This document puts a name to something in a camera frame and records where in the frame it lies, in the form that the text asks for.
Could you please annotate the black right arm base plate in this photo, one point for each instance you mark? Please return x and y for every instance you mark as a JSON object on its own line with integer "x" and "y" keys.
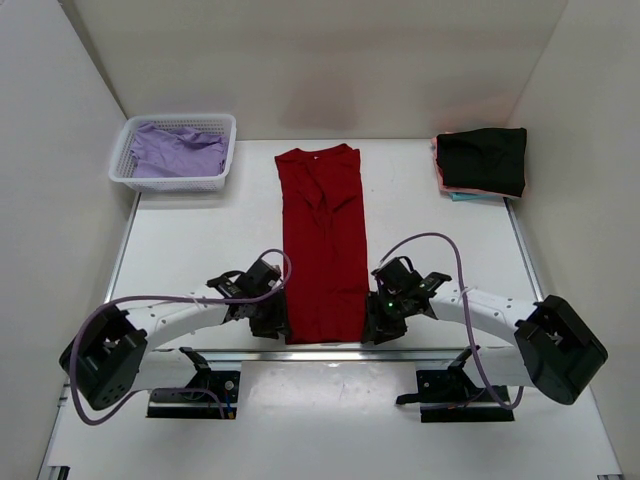
{"x": 445, "y": 394}

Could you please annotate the red t shirt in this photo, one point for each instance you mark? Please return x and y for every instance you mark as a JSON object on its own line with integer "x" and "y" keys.
{"x": 324, "y": 235}

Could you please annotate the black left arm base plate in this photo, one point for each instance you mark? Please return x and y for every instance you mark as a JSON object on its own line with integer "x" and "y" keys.
{"x": 188, "y": 386}

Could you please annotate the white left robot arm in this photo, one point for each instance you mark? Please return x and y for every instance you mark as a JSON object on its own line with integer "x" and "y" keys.
{"x": 124, "y": 346}

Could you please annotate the white plastic laundry basket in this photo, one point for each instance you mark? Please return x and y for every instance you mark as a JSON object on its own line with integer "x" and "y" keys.
{"x": 121, "y": 166}

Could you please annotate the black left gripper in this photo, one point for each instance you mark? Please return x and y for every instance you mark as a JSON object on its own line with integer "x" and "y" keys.
{"x": 278, "y": 320}

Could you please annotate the lilac t shirt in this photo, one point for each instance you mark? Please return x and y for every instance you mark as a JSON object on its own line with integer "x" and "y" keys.
{"x": 182, "y": 152}

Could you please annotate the folded teal t shirt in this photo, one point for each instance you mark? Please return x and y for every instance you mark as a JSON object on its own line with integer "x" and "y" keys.
{"x": 458, "y": 197}

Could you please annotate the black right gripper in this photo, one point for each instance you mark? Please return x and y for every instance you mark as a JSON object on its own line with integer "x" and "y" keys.
{"x": 377, "y": 329}

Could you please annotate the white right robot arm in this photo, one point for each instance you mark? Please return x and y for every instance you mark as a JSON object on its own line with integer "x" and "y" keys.
{"x": 547, "y": 344}

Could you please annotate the aluminium mounting rail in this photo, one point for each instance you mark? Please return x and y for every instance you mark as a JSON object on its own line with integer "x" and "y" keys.
{"x": 325, "y": 356}

